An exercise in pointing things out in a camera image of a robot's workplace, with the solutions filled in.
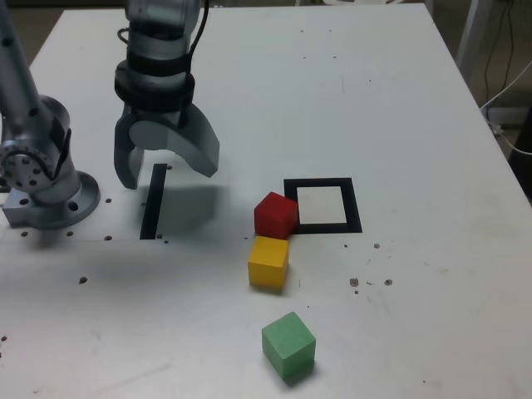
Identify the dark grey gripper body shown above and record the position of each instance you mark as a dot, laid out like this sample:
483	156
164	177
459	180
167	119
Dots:
158	116

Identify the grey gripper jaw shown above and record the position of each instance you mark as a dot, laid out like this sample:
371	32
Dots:
195	145
124	162

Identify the red cube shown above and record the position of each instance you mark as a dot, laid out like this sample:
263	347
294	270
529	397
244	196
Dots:
274	216

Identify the yellow cube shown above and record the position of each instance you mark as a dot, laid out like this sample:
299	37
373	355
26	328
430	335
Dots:
268	262

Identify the green cube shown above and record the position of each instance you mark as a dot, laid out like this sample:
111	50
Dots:
289	345

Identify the black tape square outline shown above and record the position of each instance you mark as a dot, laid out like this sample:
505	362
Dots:
353	208

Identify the black tape strip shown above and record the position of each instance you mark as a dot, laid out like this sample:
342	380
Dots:
151	203

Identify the grey box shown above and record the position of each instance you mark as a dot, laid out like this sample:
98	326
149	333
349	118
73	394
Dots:
509	115

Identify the white metal frame leg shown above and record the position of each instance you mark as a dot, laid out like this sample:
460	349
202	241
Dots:
471	33

